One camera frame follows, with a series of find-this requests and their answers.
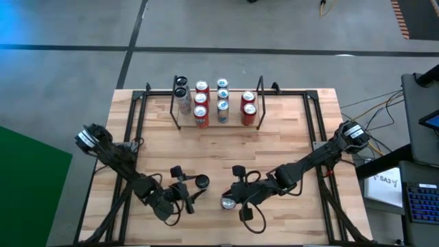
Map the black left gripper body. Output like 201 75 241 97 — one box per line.
161 165 195 215

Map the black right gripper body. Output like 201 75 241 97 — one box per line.
229 165 275 222

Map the red Coca-Cola can white script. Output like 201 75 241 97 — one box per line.
219 196 237 211

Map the white Celsius palm can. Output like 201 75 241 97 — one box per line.
174 86 192 116
195 174 211 189
174 75 189 91

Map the red Star Wars soda can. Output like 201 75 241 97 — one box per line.
195 80 211 95
193 92 210 108
240 91 257 106
241 102 258 127
193 104 210 130

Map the black upright metal loop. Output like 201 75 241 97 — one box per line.
169 74 182 130
256 74 268 130

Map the black desk beam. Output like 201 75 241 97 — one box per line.
355 143 412 180

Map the white paper sign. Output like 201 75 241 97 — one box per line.
363 167 404 209

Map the green floor mat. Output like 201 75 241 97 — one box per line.
0 125 73 247

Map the laptop blue backlit keyboard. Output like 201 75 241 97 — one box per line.
399 160 439 247

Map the grey desk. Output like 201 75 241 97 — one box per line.
400 64 439 167

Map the tablet screen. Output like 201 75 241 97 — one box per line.
418 109 439 131

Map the black mat orange-striped edge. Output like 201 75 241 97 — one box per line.
390 0 439 41

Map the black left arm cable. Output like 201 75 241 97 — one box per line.
163 200 182 227

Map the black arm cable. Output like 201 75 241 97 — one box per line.
163 200 182 227
241 202 268 235

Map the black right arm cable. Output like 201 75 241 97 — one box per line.
241 202 268 235

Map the black metal table frame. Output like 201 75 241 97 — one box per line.
73 82 373 247

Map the yellow cable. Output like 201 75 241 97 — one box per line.
319 0 333 17
366 140 385 157

